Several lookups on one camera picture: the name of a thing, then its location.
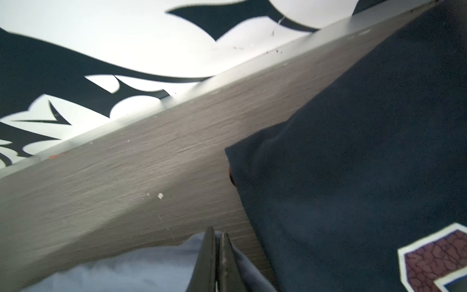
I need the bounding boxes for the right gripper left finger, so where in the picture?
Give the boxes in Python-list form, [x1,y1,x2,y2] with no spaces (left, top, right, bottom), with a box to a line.
[187,227,217,292]

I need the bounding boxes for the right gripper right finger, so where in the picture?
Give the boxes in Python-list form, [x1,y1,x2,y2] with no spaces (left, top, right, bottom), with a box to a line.
[218,233,248,292]

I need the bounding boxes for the grey blue printed tank top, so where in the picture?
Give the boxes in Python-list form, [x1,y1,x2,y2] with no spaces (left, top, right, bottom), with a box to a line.
[25,231,275,292]

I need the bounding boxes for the navy tank top red trim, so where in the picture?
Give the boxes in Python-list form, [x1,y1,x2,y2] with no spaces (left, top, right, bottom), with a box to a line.
[226,1,467,292]

